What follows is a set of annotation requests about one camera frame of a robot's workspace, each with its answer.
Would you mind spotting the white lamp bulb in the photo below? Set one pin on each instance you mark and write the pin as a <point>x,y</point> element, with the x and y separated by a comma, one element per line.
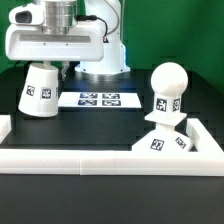
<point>169,81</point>

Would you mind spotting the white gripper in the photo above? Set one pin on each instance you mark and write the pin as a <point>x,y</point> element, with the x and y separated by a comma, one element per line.
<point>82,43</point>

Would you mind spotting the white lamp base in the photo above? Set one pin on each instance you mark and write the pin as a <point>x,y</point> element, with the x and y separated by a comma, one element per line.
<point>164,138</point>

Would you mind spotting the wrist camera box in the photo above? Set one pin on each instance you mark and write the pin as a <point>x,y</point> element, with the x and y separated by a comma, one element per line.
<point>30,14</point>

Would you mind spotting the white lamp shade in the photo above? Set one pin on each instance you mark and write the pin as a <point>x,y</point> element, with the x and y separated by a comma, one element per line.
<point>40,93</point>

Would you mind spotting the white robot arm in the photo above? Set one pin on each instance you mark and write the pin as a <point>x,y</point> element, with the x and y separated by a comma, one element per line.
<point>53,31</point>

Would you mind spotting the white fence border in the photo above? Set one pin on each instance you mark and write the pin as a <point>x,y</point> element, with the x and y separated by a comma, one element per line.
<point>206,160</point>

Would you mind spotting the white marker sheet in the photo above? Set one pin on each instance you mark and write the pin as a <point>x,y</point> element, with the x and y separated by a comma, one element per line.
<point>99,100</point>

